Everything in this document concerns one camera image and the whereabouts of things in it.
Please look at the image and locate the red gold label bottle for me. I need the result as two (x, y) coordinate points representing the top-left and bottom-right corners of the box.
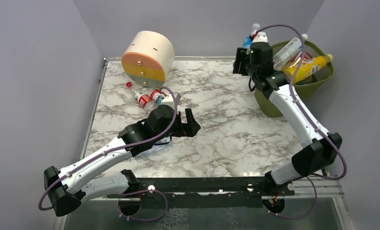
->
(289, 51), (313, 68)

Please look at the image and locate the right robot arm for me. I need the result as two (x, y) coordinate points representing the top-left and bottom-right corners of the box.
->
(233, 42), (342, 187)

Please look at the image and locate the clear bottle blue label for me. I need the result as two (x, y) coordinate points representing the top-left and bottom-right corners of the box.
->
(242, 23), (260, 49)

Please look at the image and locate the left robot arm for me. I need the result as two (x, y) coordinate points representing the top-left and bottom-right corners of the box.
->
(38, 105), (201, 217)

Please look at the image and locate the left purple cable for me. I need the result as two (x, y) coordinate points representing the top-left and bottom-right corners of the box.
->
(38, 86), (179, 222)

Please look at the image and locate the yellow juice bottle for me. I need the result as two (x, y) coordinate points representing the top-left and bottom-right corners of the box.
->
(282, 54), (334, 84)

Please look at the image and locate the red label bottle red cap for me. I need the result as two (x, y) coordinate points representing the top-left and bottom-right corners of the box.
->
(150, 89), (167, 105)

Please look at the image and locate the clear bottle pale blue cap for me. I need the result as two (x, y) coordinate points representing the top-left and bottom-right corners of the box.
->
(134, 137), (172, 160)

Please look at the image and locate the round cream drawer cabinet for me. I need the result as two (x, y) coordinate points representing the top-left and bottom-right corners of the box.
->
(121, 31), (175, 88)

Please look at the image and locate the white blue label tea bottle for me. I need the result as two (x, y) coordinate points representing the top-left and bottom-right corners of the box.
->
(273, 34), (308, 71)

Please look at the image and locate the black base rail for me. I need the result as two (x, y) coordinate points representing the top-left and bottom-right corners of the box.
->
(107, 174), (295, 214)

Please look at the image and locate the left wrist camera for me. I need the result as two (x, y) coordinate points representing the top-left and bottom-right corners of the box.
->
(161, 92), (181, 109)

